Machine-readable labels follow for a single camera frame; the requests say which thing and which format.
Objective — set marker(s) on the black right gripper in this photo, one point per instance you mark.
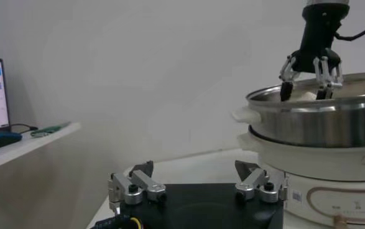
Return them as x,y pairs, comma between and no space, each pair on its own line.
320,34

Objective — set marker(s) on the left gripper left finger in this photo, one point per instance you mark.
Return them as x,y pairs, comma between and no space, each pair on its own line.
145,185

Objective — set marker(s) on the stainless perforated steamer basket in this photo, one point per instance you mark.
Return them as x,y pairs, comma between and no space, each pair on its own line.
309,127

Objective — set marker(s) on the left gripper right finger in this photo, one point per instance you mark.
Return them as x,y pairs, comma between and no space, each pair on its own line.
253,182

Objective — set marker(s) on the white side desk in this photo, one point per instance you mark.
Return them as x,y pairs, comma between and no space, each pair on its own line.
30,144

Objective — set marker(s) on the white electric cooker pot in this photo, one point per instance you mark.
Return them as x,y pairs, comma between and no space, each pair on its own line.
319,165

